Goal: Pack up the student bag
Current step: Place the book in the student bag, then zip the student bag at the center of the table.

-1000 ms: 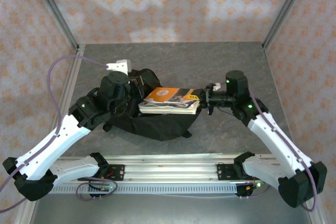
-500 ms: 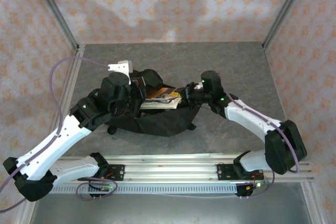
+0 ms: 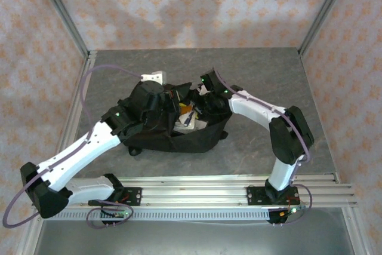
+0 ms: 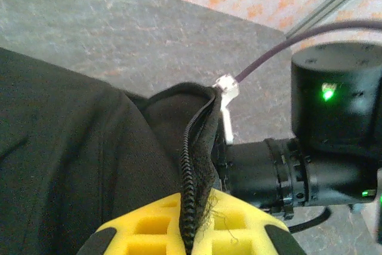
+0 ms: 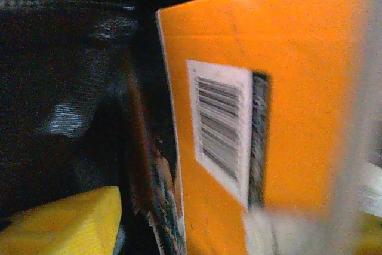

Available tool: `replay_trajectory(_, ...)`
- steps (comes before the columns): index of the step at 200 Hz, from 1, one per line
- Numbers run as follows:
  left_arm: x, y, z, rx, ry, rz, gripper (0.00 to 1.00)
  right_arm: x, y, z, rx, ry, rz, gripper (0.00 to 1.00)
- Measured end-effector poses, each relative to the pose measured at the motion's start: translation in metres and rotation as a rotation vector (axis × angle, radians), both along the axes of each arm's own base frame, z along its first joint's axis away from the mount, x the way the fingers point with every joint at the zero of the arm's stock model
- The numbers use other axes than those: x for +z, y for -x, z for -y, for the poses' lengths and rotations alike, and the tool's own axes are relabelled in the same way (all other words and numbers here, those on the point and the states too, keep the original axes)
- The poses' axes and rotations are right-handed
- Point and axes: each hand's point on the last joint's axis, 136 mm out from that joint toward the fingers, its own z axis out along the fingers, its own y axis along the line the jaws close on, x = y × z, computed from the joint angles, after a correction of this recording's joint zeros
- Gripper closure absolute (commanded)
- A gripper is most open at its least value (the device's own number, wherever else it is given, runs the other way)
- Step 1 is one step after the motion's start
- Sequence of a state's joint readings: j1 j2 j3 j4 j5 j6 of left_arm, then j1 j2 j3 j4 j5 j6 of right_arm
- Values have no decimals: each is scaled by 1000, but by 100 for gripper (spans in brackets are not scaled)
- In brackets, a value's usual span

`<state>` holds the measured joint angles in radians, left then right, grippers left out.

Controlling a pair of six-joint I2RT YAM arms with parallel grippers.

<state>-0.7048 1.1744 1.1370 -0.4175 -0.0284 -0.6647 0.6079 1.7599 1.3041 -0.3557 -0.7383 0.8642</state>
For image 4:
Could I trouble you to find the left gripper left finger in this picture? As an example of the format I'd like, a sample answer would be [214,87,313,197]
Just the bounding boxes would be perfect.
[76,193,187,255]

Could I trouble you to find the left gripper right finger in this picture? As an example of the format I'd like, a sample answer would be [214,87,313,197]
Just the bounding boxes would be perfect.
[192,188,306,255]

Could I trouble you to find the black backpack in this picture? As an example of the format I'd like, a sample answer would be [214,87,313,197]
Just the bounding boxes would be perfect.
[0,47,235,255]

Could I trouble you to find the thin black right camera cable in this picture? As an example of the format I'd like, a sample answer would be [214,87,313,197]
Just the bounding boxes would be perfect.
[288,206,332,234]

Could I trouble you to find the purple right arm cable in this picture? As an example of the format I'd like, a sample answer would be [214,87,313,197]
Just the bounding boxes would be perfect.
[235,19,382,84]

